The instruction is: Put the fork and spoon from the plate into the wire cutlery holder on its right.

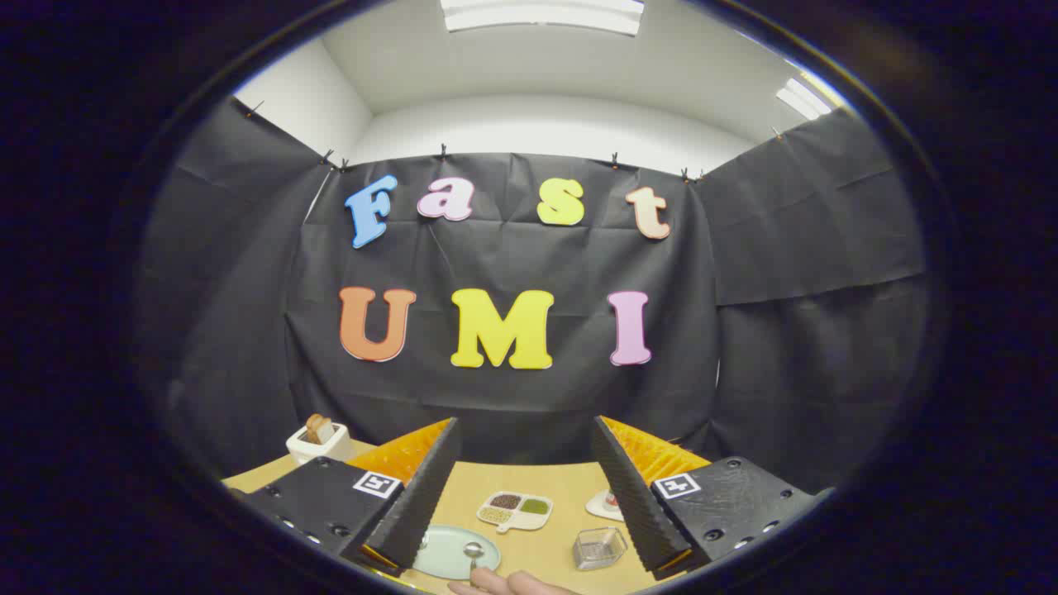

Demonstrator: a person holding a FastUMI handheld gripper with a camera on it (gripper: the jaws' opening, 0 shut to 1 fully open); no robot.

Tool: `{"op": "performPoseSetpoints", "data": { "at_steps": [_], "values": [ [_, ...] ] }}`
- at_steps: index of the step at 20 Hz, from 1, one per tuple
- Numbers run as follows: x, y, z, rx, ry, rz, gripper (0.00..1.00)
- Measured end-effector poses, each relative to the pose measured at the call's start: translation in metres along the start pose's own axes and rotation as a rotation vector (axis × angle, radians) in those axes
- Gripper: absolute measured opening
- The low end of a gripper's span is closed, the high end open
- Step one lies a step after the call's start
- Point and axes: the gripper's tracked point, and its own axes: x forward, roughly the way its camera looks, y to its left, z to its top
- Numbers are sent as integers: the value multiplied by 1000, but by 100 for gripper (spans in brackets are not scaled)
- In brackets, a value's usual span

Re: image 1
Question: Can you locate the light green plate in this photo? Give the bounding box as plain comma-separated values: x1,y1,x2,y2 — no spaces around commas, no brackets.
412,525,502,580

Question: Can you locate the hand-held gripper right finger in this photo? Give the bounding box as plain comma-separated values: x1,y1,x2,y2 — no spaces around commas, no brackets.
590,415,836,581

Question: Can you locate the ceiling light panel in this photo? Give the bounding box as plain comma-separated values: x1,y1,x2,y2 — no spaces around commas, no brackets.
775,77,832,121
441,0,645,36

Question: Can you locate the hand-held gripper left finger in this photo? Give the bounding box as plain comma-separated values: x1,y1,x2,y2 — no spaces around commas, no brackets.
240,417,461,578

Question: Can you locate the white divided dish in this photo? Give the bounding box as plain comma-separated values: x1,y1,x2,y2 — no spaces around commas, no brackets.
477,491,554,534

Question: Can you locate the white toaster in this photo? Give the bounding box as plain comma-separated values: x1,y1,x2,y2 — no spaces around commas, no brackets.
286,420,358,465

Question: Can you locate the metal wire basket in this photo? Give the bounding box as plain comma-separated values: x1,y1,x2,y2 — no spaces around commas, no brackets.
574,526,629,571

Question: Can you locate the white square coaster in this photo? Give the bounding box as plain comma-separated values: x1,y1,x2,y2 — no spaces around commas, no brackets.
586,489,625,522

